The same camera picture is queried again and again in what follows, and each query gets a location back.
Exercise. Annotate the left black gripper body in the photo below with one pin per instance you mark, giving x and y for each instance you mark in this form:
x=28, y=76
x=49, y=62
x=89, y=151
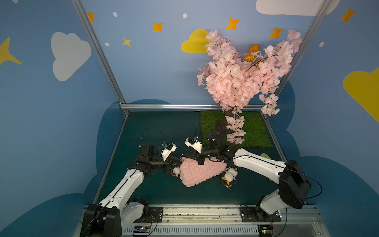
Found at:
x=173, y=164

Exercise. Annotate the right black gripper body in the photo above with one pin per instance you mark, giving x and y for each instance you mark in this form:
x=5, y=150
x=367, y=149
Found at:
x=199, y=157

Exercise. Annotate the white kitty plush charm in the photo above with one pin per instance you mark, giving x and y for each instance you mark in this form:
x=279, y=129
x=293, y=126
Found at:
x=175, y=172

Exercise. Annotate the pink puffy bag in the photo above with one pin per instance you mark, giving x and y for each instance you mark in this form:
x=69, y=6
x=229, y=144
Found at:
x=191, y=173

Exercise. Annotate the black penguin plush charm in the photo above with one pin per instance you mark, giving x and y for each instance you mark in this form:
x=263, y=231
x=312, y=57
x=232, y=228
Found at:
x=228, y=177

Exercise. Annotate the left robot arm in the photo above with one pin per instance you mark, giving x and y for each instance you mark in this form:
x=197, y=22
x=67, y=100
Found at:
x=112, y=215

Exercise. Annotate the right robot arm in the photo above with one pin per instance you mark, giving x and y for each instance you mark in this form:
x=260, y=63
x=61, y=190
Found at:
x=294, y=184

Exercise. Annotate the green artificial grass mat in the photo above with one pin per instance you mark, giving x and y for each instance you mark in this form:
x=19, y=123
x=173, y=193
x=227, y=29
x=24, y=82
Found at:
x=257, y=135

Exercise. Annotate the left circuit board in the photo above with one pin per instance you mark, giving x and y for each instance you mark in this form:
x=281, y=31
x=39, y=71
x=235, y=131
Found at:
x=142, y=230

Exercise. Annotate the circuit board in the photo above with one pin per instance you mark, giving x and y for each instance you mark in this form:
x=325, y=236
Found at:
x=142, y=230
x=265, y=231

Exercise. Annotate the pink cherry blossom tree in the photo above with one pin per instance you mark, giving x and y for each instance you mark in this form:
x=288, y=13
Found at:
x=233, y=80

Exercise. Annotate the right circuit board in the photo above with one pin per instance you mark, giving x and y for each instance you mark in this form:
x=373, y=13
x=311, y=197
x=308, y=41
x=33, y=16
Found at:
x=265, y=231

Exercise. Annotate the brown tree base plate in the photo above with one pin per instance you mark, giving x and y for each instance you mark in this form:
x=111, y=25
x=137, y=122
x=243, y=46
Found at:
x=221, y=127

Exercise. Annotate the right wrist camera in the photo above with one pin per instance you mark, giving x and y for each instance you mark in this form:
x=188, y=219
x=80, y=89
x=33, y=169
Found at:
x=194, y=143

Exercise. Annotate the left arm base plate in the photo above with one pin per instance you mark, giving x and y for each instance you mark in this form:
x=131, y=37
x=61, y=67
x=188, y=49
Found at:
x=151, y=214

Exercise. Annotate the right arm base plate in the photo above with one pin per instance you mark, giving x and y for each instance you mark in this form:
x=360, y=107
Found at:
x=253, y=214

